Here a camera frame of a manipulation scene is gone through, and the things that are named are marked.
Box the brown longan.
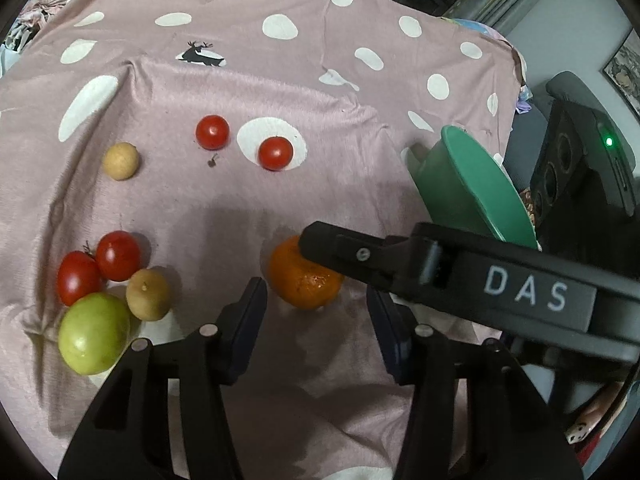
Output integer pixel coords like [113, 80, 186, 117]
[102, 142, 139, 181]
[125, 268, 172, 322]

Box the orange mandarin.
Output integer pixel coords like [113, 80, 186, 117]
[267, 236, 345, 310]

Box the pink polka dot blanket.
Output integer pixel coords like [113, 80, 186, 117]
[0, 0, 526, 480]

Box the red cherry tomato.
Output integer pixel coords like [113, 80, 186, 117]
[57, 251, 103, 307]
[195, 115, 231, 151]
[257, 136, 294, 172]
[96, 230, 142, 282]

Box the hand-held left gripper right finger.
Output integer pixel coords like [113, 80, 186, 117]
[366, 285, 586, 480]

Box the yellow-green round fruit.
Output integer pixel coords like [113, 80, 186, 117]
[58, 292, 132, 376]

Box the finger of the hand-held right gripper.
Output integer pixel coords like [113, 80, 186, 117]
[299, 221, 447, 292]

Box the pile of clothes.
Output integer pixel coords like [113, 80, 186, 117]
[0, 0, 71, 78]

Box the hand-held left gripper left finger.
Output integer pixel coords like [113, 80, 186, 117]
[57, 276, 269, 480]

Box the pink and white object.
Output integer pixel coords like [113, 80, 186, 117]
[562, 385, 626, 448]

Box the framed wall picture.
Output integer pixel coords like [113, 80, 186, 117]
[602, 35, 640, 111]

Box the green plastic bowl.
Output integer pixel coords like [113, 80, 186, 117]
[402, 125, 541, 251]

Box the blue printed cloth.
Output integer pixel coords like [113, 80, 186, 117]
[450, 17, 506, 38]

